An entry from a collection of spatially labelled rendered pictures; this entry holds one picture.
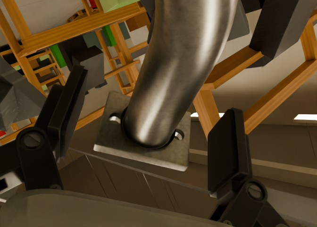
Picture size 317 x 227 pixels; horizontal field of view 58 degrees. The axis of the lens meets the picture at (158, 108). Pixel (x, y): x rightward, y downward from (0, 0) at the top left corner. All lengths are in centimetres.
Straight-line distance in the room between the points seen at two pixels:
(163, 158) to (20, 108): 13
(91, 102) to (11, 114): 1128
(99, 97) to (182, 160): 1150
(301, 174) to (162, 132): 548
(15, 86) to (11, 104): 1
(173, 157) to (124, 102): 5
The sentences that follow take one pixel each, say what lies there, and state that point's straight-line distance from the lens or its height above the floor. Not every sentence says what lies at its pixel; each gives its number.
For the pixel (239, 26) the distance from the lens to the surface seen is 16.
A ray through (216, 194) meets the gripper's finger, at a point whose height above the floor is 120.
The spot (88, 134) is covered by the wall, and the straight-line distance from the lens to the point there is 1151.
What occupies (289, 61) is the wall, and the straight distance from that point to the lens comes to 707.
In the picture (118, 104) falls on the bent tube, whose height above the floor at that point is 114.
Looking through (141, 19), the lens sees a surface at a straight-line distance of 569.
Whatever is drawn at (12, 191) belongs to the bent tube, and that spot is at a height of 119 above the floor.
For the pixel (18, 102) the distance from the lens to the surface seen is 25.
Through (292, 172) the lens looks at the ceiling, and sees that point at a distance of 568.
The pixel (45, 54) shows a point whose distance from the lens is 1039.
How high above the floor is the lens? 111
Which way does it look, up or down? 16 degrees up
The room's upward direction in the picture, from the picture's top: 158 degrees clockwise
